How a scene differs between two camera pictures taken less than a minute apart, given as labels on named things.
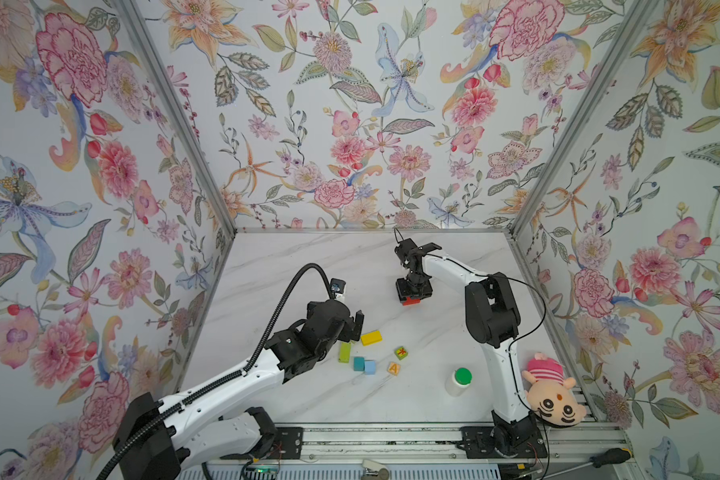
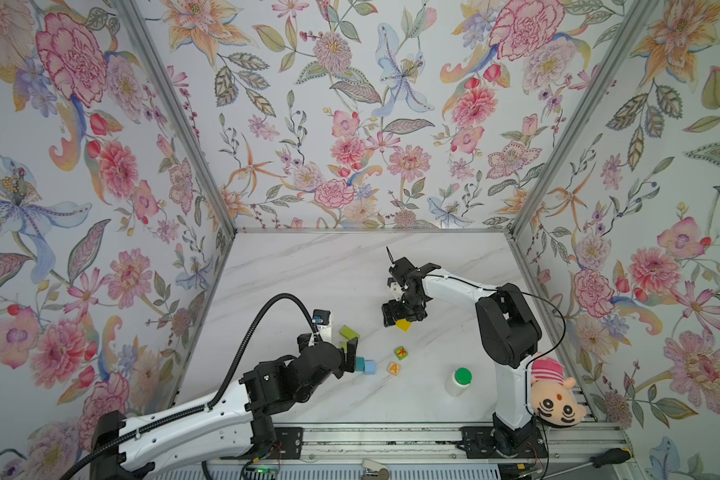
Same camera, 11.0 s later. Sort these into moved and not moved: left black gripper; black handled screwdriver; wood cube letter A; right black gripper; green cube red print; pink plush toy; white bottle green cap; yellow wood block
Moved: right black gripper; left black gripper; yellow wood block
Not moved: green cube red print; black handled screwdriver; pink plush toy; white bottle green cap; wood cube letter A
